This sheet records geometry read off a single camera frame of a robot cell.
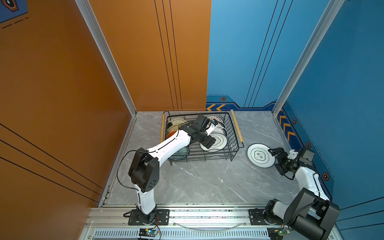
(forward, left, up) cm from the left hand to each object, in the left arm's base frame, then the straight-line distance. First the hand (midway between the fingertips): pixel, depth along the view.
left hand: (209, 136), depth 87 cm
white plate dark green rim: (+6, -7, -3) cm, 9 cm away
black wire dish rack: (-2, -14, -14) cm, 20 cm away
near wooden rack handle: (+5, -16, +4) cm, 18 cm away
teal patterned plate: (-7, +17, -9) cm, 20 cm away
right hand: (-10, -36, -5) cm, 38 cm away
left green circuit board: (-45, +30, -17) cm, 57 cm away
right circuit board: (-45, -30, -15) cm, 56 cm away
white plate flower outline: (-5, -33, -14) cm, 36 cm away
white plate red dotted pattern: (+16, -6, -2) cm, 17 cm away
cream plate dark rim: (+12, +19, -1) cm, 23 cm away
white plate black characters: (+1, -8, -8) cm, 11 cm away
